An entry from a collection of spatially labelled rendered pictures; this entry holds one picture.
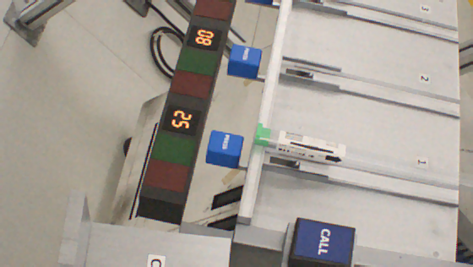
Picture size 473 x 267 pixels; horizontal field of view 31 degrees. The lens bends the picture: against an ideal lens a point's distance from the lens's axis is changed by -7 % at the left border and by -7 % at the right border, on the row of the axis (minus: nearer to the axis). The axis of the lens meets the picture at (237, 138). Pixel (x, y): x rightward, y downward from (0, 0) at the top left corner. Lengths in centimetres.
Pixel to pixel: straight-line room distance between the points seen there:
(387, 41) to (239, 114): 57
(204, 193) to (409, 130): 60
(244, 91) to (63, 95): 37
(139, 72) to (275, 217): 111
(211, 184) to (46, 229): 33
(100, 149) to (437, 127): 94
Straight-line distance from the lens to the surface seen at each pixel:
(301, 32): 93
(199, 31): 92
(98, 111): 174
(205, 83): 88
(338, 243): 72
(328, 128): 85
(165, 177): 80
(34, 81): 165
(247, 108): 147
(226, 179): 139
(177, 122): 84
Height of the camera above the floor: 118
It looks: 36 degrees down
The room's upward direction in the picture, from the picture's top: 68 degrees clockwise
